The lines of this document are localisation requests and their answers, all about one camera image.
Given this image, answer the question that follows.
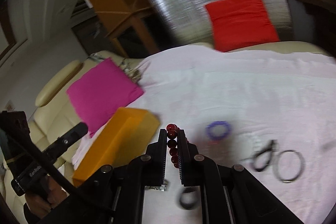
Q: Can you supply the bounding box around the magenta cloth pouch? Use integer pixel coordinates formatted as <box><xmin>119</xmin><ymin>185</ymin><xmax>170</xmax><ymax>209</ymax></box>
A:
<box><xmin>66</xmin><ymin>58</ymin><xmax>144</xmax><ymax>135</ymax></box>

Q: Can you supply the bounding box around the left hand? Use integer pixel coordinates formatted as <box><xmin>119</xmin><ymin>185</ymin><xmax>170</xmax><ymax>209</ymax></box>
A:
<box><xmin>23</xmin><ymin>176</ymin><xmax>68</xmax><ymax>223</ymax></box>

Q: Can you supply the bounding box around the dark red bead bracelet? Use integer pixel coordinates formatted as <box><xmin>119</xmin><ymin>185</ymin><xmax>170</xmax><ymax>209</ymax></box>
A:
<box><xmin>166</xmin><ymin>123</ymin><xmax>189</xmax><ymax>169</ymax></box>

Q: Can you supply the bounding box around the purple bead bracelet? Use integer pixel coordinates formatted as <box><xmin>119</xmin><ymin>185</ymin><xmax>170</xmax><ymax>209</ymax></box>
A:
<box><xmin>205</xmin><ymin>121</ymin><xmax>233</xmax><ymax>141</ymax></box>

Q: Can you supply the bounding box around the pink white towel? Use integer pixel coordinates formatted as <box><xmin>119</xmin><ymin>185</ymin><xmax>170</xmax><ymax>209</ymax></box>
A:
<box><xmin>71</xmin><ymin>44</ymin><xmax>336</xmax><ymax>224</ymax></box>

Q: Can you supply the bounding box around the red cushion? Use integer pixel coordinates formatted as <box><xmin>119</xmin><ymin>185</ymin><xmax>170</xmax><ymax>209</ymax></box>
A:
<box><xmin>205</xmin><ymin>0</ymin><xmax>280</xmax><ymax>52</ymax></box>

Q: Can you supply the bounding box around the orange cardboard box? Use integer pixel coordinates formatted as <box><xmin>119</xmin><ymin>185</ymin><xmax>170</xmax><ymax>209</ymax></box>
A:
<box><xmin>72</xmin><ymin>107</ymin><xmax>160</xmax><ymax>187</ymax></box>

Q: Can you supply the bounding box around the dark metal bangle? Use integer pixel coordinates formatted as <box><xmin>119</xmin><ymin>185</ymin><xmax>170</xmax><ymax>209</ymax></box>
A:
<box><xmin>273</xmin><ymin>149</ymin><xmax>305</xmax><ymax>184</ymax></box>

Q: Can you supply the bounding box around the black carabiner clip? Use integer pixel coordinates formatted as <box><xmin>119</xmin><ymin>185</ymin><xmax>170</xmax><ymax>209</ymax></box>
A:
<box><xmin>241</xmin><ymin>139</ymin><xmax>278</xmax><ymax>172</ymax></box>

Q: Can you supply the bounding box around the black hair tie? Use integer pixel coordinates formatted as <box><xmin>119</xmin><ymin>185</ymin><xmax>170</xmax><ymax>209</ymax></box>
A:
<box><xmin>178</xmin><ymin>186</ymin><xmax>200</xmax><ymax>211</ymax></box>

